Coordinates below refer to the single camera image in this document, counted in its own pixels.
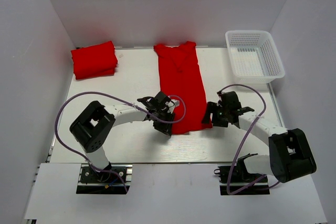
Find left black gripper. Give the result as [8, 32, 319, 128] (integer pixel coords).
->
[153, 109, 176, 136]

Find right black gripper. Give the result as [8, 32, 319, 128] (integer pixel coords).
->
[202, 102, 230, 127]

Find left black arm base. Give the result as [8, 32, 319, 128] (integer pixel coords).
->
[76, 164, 132, 195]

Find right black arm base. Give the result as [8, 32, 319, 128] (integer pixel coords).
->
[214, 166, 270, 196]

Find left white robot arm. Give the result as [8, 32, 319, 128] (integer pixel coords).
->
[69, 91, 180, 182]

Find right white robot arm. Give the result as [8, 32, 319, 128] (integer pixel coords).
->
[202, 91, 317, 183]

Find folded red t shirt stack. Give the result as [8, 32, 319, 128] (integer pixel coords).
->
[71, 41, 118, 80]

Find white plastic basket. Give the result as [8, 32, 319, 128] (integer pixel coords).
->
[225, 30, 285, 84]

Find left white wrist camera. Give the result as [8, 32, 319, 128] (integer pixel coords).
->
[171, 99, 180, 107]

